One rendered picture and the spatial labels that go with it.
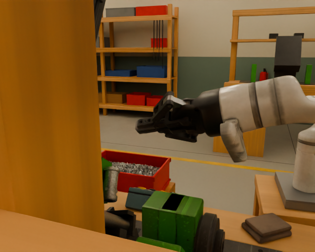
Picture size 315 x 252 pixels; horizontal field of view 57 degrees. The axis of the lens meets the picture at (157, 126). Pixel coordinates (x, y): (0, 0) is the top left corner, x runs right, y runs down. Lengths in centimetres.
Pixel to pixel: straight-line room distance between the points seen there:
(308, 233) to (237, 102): 53
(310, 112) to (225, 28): 571
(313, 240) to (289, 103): 50
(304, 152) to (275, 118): 67
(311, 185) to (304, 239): 32
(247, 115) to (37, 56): 32
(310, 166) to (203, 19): 529
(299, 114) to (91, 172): 30
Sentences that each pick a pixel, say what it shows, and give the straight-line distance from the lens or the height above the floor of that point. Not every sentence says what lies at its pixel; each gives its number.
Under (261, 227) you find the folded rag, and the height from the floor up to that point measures 93.
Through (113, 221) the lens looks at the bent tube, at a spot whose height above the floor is 100.
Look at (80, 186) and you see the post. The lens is 22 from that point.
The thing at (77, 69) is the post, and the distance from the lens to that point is 20.
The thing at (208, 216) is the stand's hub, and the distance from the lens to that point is 38.
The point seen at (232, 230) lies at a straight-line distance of 84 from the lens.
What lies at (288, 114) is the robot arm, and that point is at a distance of 44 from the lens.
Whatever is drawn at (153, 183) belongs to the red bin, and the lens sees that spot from 107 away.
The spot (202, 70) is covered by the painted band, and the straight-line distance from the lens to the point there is 617.
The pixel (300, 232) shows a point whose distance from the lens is 89.
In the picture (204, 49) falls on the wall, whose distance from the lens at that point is 616.
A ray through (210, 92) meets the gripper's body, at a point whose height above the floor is 129.
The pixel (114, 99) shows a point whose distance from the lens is 636.
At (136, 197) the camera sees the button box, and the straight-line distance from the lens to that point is 89.
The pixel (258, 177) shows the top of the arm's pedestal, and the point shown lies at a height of 85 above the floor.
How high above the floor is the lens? 136
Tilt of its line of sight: 14 degrees down
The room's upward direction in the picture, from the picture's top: straight up
